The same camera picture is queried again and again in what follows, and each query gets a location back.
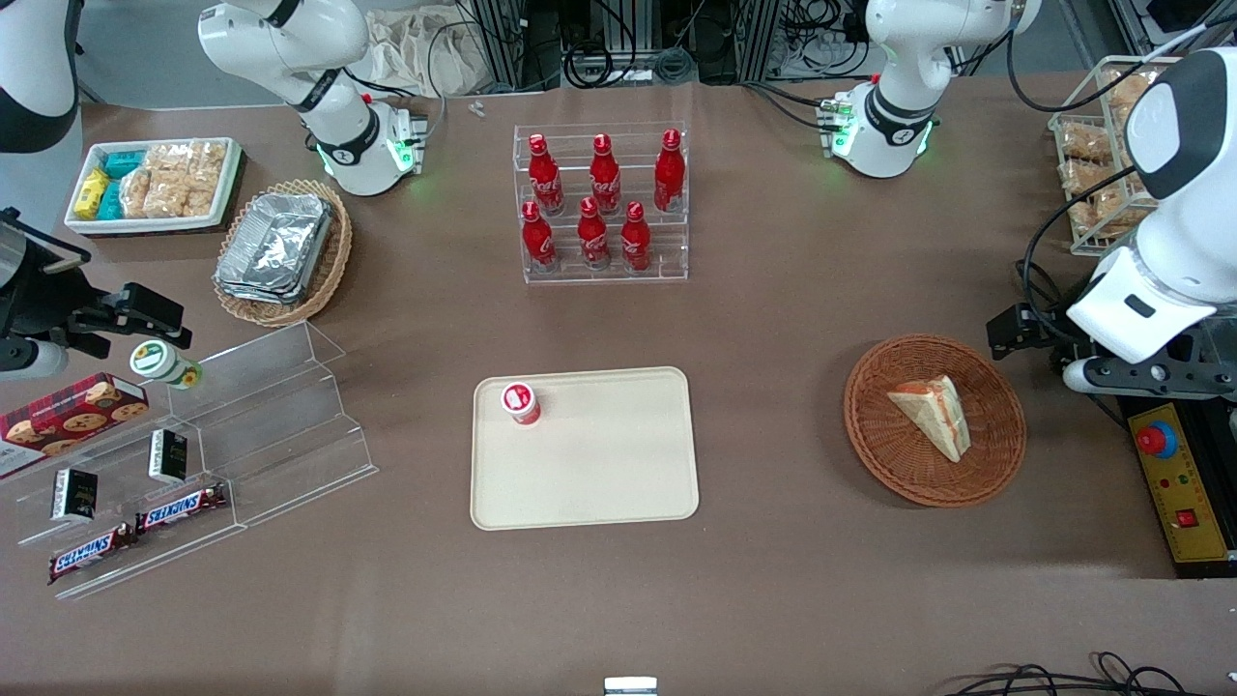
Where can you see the left gripper bar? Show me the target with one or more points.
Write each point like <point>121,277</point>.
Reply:
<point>1048,333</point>

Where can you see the right gripper bar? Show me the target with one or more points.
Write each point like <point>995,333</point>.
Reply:
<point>39,295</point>

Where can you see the triangular sandwich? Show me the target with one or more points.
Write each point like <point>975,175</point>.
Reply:
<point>937,416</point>

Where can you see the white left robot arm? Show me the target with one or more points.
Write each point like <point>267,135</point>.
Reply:
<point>899,58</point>

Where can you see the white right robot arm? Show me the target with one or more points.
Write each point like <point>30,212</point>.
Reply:
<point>338,116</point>

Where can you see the white snack tray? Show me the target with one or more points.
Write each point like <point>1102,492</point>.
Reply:
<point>155,226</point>

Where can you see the aluminium foil tray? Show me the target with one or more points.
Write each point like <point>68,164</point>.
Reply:
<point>275,242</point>
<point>256,294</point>

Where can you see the brown wicker basket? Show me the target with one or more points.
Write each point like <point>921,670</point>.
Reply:
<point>918,478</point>

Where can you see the light oval wicker basket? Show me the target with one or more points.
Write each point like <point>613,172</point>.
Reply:
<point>335,261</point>

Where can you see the beige plastic tray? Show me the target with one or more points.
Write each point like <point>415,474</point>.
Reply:
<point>589,474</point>

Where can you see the red cookie box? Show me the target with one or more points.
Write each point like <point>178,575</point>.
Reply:
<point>68,416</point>

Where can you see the metal pan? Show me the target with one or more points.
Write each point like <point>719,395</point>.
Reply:
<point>1225,333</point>

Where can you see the yellow emergency stop box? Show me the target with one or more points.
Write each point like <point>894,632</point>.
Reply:
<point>1184,493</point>

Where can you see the green lid cup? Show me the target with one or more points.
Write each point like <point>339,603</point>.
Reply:
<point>155,360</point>

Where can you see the clear acrylic stepped shelf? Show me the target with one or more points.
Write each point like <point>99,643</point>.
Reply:
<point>290,425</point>
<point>126,454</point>

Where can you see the small black box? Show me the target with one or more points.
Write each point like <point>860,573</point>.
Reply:
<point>168,456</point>
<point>73,495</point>

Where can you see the yellow snack packet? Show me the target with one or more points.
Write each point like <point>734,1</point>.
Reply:
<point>91,193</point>

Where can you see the teal snack packet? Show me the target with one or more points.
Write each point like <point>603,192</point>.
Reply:
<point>124,163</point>
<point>110,201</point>

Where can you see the rice cracker bag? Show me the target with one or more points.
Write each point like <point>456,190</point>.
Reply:
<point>168,198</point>
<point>137,193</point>
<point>166,159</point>
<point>207,174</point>

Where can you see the Snickers chocolate bar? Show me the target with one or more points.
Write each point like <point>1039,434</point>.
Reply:
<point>92,553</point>
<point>182,507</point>

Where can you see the red lid cup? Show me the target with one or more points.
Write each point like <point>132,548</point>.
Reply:
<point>520,401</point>

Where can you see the beige cloth bag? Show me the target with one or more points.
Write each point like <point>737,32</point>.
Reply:
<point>425,58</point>

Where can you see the clear acrylic bottle rack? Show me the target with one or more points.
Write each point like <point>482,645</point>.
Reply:
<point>676,246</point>

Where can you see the red cola bottle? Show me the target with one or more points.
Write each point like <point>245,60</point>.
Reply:
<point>635,242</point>
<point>593,237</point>
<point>546,179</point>
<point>605,179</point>
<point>538,242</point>
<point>669,174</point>

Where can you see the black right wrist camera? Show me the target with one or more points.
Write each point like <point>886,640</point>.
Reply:
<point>145,314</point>

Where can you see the aluminium frame post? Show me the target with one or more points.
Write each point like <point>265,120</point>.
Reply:
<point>503,39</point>

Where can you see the silver metal bracket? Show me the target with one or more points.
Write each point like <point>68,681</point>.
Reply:
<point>630,687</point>

